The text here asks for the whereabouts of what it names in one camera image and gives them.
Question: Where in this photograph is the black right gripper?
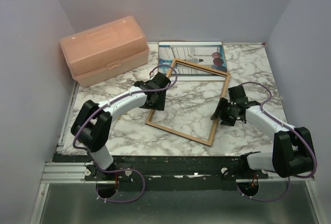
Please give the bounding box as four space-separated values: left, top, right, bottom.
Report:
211 97 237 127

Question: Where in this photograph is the blue wooden picture frame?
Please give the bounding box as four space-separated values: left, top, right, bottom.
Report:
144 57 231 147

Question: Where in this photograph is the photo print with balloons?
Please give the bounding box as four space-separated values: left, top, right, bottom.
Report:
158 41 228 81

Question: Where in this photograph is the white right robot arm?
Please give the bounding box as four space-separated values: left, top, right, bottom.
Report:
211 84 317 178

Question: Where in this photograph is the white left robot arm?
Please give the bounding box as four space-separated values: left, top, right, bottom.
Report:
71 72 171 180

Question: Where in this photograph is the pink plastic storage box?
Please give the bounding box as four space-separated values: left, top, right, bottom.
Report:
59 16 149 87

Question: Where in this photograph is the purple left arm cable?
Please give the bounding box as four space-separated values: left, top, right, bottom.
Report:
72 65 178 204

